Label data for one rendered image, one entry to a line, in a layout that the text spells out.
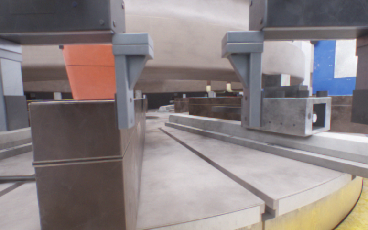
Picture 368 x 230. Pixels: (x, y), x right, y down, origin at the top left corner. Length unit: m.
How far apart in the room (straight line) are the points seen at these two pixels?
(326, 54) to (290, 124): 4.60
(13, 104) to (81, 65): 0.22
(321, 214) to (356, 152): 0.35
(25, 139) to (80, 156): 1.47
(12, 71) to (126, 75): 0.14
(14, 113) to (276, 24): 0.30
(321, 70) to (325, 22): 5.49
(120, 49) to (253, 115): 0.16
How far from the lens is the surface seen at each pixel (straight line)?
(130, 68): 0.22
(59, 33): 0.24
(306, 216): 1.06
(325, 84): 5.67
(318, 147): 1.29
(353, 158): 1.25
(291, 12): 0.23
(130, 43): 0.21
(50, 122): 0.37
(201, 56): 1.12
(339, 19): 0.25
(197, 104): 2.77
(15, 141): 1.78
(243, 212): 0.74
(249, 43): 0.21
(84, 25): 0.22
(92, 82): 0.47
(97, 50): 0.47
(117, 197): 0.38
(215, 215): 0.68
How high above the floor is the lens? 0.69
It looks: 6 degrees down
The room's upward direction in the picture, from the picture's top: 1 degrees counter-clockwise
